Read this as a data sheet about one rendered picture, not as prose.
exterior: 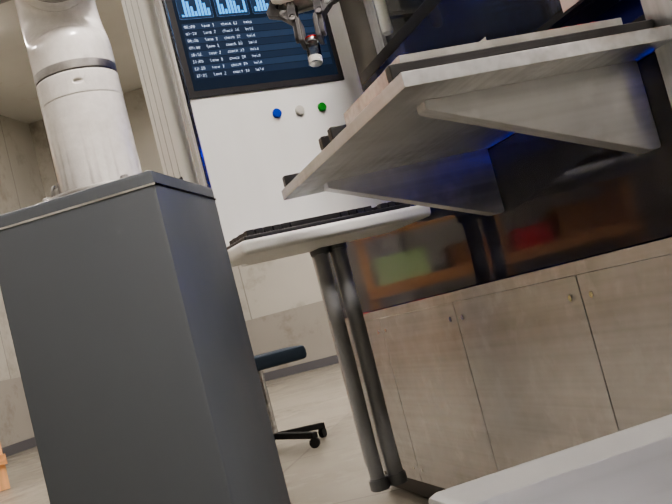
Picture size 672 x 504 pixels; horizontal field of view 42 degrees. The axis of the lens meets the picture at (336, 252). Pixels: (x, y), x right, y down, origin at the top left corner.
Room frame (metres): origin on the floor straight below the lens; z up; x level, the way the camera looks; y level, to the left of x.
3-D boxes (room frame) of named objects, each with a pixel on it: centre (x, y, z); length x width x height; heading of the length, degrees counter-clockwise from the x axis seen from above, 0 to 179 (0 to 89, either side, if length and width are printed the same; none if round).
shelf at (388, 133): (1.47, -0.26, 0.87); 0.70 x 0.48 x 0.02; 17
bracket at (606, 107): (1.22, -0.32, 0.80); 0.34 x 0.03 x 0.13; 107
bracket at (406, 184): (1.70, -0.17, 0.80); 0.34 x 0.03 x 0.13; 107
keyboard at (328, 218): (1.93, 0.02, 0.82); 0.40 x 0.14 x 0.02; 116
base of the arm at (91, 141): (1.29, 0.31, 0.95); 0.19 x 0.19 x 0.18
